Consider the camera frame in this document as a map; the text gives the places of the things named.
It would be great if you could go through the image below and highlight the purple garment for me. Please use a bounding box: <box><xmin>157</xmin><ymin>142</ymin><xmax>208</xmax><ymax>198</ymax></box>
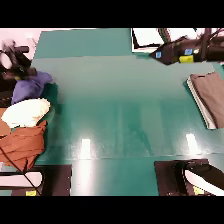
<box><xmin>11</xmin><ymin>70</ymin><xmax>55</xmax><ymax>106</ymax></box>

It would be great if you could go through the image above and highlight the orange-brown garment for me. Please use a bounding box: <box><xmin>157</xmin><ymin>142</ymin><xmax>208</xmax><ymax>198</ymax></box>
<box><xmin>0</xmin><ymin>116</ymin><xmax>48</xmax><ymax>173</ymax></box>

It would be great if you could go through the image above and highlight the brown folded garment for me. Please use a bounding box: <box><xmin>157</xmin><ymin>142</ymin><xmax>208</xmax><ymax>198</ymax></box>
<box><xmin>189</xmin><ymin>71</ymin><xmax>224</xmax><ymax>130</ymax></box>

